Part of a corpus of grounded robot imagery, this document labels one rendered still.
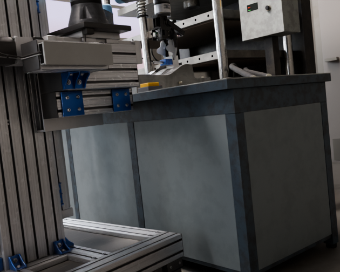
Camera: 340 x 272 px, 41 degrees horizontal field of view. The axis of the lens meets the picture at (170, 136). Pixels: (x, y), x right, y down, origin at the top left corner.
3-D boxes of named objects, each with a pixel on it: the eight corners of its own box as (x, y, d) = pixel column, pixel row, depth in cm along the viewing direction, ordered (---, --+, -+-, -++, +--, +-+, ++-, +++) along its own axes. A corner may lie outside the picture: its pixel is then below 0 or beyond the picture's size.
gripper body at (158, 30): (152, 42, 209) (149, 15, 208) (166, 42, 214) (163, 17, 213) (162, 39, 203) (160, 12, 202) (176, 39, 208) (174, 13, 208)
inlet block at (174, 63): (157, 67, 202) (156, 55, 202) (150, 69, 206) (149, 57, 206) (179, 67, 211) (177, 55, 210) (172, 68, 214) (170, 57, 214)
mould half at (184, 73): (137, 94, 210) (134, 65, 209) (107, 99, 230) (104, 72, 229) (211, 88, 242) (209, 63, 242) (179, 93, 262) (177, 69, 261)
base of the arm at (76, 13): (85, 24, 156) (82, -6, 156) (60, 32, 166) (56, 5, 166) (117, 26, 168) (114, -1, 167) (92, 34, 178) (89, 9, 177)
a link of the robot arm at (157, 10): (163, 7, 213) (174, 3, 207) (164, 17, 214) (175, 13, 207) (150, 6, 209) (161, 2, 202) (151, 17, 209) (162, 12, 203)
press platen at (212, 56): (223, 58, 275) (222, 49, 274) (121, 79, 358) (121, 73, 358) (293, 56, 322) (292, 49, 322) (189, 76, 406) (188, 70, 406)
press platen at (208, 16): (219, 16, 273) (218, 8, 273) (117, 48, 357) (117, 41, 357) (290, 21, 321) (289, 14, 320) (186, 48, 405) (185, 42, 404)
